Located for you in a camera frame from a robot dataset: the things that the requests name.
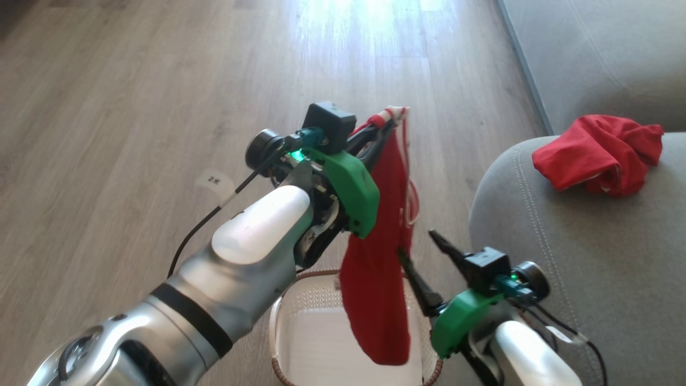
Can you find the white woven laundry basket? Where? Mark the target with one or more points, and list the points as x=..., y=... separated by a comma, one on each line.
x=321, y=343

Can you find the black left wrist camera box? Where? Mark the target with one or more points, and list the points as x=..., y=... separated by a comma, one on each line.
x=329, y=126

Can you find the grey fabric sofa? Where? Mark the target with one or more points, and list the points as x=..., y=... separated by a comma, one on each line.
x=600, y=257

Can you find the red shirt with white band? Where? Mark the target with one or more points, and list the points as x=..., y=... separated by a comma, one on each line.
x=595, y=155

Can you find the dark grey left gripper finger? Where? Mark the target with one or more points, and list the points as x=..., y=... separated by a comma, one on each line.
x=379, y=153
x=364, y=138

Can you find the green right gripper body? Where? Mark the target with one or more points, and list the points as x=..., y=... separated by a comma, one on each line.
x=458, y=321

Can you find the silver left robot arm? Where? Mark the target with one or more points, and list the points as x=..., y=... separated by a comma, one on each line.
x=225, y=279

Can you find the red shorts with white stripes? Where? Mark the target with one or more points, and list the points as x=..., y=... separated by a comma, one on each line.
x=375, y=279

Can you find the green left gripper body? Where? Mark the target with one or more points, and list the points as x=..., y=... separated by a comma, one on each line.
x=351, y=187

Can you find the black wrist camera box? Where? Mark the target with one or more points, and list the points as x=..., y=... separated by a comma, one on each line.
x=329, y=126
x=485, y=268

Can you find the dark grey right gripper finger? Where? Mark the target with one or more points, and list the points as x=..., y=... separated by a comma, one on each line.
x=453, y=252
x=420, y=287

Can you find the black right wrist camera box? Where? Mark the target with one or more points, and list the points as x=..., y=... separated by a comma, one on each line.
x=485, y=268

